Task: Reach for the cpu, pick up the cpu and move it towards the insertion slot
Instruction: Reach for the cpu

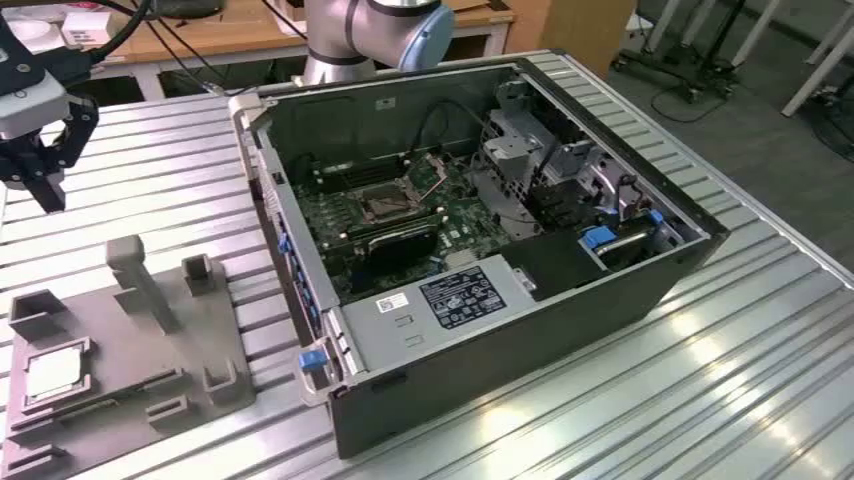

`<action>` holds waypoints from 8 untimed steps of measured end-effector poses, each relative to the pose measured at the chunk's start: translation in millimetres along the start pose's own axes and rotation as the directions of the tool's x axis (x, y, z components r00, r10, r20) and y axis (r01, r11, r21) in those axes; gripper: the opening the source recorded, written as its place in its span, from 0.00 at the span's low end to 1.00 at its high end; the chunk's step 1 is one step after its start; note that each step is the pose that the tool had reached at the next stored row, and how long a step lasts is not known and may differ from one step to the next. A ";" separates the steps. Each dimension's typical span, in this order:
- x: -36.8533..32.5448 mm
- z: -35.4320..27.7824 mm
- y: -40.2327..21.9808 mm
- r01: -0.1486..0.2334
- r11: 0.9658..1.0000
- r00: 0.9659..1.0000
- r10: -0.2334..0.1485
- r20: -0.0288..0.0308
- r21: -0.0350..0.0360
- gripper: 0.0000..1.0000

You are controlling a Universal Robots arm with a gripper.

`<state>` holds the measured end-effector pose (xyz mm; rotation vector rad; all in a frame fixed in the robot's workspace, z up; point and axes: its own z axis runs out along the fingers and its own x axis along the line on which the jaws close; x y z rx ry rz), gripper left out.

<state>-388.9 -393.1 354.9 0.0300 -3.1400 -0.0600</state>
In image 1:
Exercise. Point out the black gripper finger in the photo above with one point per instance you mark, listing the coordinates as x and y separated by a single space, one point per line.
14 165
83 125

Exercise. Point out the silver green CPU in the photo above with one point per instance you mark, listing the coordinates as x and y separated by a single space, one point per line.
56 372

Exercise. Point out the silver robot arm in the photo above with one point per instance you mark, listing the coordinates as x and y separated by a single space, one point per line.
334 30

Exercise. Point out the black RAM slot bank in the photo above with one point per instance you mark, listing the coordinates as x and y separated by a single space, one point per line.
361 172
381 231

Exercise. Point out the CPU socket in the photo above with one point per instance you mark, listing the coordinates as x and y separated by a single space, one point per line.
387 205

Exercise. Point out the white bowl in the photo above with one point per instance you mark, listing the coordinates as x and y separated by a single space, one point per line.
36 30

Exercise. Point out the white cardboard box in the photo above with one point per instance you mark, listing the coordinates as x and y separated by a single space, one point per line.
90 27

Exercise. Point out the wooden desk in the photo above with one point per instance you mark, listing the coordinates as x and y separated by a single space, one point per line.
254 40

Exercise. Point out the blue card retention clip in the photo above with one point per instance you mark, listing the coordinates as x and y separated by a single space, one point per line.
282 243

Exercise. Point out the grey parts rack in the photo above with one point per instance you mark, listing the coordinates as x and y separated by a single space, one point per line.
134 350

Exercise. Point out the green RAM stick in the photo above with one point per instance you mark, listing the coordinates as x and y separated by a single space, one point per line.
127 393

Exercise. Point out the black graphics card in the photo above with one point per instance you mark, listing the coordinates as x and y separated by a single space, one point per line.
401 250

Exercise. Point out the green motherboard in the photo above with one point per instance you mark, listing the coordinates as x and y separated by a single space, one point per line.
461 195

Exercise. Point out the blue case latch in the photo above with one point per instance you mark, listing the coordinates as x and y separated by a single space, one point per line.
313 362

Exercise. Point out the grey power supply unit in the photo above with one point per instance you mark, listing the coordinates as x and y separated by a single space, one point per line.
401 330

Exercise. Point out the grey metal disk bay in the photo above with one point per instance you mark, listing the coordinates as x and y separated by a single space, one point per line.
514 145

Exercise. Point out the black plastic shroud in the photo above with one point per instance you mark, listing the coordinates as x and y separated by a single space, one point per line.
554 265

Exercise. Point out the open black PC case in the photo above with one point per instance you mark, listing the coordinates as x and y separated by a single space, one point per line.
467 380

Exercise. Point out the wooden cabinet panel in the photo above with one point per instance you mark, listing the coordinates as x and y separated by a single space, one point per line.
588 30

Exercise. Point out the blue disk carrier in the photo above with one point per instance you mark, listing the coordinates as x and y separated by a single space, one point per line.
597 237

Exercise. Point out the black wheeled stand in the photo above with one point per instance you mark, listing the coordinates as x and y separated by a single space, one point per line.
704 75

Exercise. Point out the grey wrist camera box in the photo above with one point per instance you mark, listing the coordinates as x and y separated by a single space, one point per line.
30 107

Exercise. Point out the white table frame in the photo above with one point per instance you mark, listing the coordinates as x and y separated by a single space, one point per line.
806 92

